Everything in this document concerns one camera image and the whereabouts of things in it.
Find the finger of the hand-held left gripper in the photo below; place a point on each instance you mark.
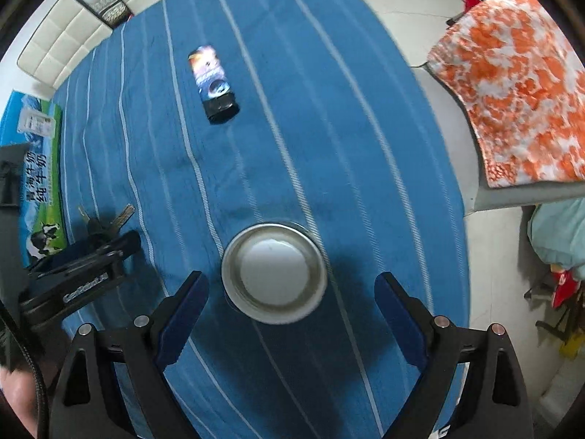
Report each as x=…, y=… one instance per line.
x=91, y=267

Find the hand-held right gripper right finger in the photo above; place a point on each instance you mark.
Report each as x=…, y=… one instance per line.
x=402, y=324

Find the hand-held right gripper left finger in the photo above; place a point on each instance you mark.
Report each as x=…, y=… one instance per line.
x=183, y=320

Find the bunch of keys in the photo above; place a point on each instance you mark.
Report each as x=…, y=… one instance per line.
x=121, y=219

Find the blue cardboard box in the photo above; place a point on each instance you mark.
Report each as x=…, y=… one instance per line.
x=41, y=169

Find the silver tin with white lid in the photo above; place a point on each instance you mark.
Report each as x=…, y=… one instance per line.
x=274, y=270

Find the person's left forearm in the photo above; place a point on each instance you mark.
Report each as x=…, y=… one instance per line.
x=16, y=398

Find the teal cloth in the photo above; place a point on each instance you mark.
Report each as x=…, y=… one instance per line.
x=560, y=238

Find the blue striped cloth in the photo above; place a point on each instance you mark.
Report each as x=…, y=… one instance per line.
x=320, y=146

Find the printed lighter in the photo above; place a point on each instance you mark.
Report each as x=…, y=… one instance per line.
x=211, y=80

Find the grey patterned pad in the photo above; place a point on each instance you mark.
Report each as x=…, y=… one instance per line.
x=109, y=9

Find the orange floral blanket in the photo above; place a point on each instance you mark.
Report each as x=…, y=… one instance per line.
x=516, y=91

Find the red cloth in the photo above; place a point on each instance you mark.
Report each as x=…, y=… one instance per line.
x=470, y=0

